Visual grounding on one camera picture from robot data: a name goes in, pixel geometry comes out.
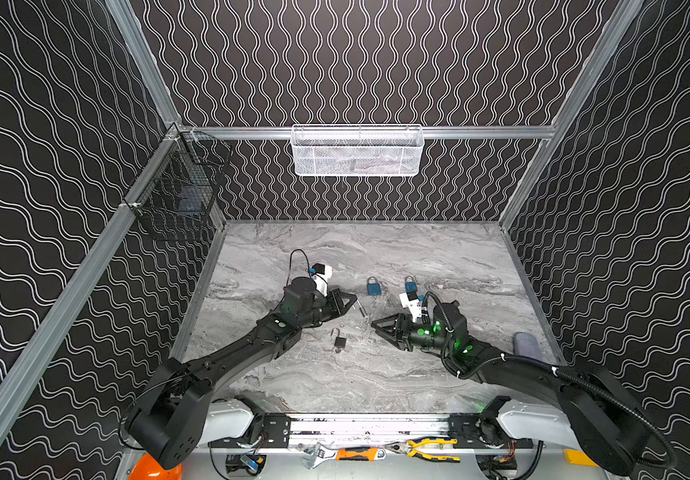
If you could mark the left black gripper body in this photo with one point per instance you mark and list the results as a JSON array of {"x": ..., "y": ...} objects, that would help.
[{"x": 333, "y": 301}]

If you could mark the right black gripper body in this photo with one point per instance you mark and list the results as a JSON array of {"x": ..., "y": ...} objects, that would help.
[{"x": 399, "y": 330}]

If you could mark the blue padlock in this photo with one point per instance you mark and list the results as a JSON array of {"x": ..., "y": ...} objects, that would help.
[
  {"x": 410, "y": 284},
  {"x": 373, "y": 287}
]

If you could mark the black padlock top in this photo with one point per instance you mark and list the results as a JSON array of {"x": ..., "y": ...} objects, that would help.
[{"x": 362, "y": 309}]

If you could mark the black padlock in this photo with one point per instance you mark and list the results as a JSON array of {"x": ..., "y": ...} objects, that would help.
[
  {"x": 340, "y": 341},
  {"x": 362, "y": 309}
]

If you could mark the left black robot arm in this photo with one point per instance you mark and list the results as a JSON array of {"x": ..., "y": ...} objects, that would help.
[{"x": 168, "y": 417}]

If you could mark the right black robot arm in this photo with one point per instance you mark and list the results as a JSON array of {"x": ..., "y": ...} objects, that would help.
[{"x": 605, "y": 421}]

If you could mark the black padlock middle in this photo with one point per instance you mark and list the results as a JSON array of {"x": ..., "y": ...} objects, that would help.
[{"x": 340, "y": 341}]

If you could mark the grey oblong pad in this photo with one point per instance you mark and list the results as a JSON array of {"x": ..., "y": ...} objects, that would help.
[{"x": 525, "y": 344}]

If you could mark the yellow tag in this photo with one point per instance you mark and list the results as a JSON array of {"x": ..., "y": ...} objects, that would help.
[{"x": 578, "y": 458}]

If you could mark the orange hard hat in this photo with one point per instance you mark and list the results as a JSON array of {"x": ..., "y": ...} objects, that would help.
[{"x": 147, "y": 468}]

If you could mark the yellow handled pliers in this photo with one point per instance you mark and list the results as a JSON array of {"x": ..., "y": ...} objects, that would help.
[{"x": 431, "y": 449}]

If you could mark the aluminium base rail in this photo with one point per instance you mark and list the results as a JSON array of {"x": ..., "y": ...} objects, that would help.
[{"x": 299, "y": 431}]

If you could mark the white wire basket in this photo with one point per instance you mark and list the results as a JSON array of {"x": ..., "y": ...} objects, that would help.
[{"x": 350, "y": 150}]

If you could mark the adjustable wrench orange handle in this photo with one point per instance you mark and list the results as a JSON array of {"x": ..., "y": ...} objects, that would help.
[{"x": 320, "y": 454}]

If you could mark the black wire basket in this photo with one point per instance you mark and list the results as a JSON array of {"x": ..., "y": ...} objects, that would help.
[{"x": 180, "y": 203}]

